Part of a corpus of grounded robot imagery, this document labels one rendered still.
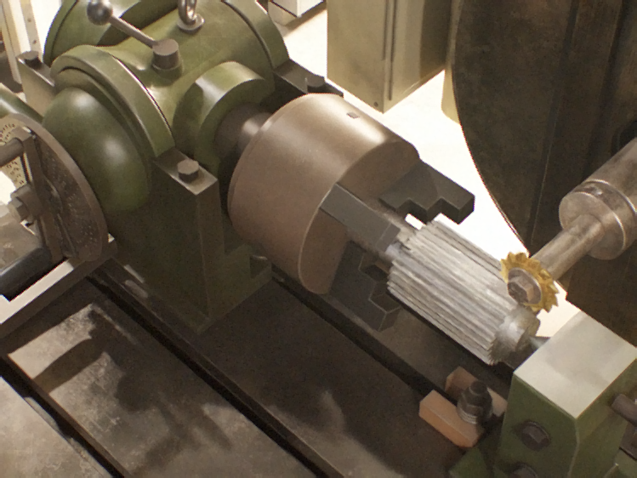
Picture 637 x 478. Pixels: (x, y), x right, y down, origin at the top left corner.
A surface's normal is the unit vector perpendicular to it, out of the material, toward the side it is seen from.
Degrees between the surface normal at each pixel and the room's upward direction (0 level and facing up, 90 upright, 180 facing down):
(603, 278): 90
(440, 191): 5
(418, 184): 5
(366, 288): 65
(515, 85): 90
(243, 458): 0
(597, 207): 90
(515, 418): 90
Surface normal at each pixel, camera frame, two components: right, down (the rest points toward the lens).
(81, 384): 0.00, -0.66
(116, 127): 0.33, -0.22
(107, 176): 0.10, 0.55
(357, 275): -0.63, 0.21
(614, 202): 0.26, -0.43
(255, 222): -0.69, 0.42
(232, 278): 0.71, 0.53
